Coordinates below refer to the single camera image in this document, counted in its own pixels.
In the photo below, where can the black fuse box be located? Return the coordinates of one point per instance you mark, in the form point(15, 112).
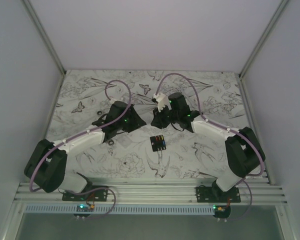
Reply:
point(157, 145)

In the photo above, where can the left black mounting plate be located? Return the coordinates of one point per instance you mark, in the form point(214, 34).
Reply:
point(92, 193)

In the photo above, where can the white slotted cable duct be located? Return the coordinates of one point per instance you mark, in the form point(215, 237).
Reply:
point(122, 209)

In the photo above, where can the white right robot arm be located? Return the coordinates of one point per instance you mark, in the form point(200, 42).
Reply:
point(243, 150)

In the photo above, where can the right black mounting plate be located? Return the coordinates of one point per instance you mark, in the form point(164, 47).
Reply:
point(213, 194)

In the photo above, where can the aluminium frame post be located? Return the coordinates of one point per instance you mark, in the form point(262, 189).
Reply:
point(264, 37)
point(29, 8)

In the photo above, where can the left controller board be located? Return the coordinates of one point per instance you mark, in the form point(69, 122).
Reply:
point(83, 211)

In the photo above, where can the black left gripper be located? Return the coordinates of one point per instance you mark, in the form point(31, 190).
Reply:
point(136, 122)

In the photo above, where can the black mounting plate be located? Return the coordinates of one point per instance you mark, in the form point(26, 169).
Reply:
point(213, 194)
point(92, 193)

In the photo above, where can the aluminium frame post right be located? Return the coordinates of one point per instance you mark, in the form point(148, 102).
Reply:
point(264, 37)

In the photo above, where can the aluminium frame post left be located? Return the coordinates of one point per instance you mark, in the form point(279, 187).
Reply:
point(29, 8)

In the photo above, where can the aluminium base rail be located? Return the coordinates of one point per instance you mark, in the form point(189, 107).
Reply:
point(262, 195)

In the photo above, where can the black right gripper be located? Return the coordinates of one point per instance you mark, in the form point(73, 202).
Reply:
point(157, 120)

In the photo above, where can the controller board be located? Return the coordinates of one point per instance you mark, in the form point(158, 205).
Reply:
point(83, 211)
point(222, 212)

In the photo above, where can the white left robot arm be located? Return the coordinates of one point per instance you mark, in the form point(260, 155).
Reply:
point(47, 166)

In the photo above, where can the right controller board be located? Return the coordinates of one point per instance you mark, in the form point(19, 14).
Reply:
point(222, 212)

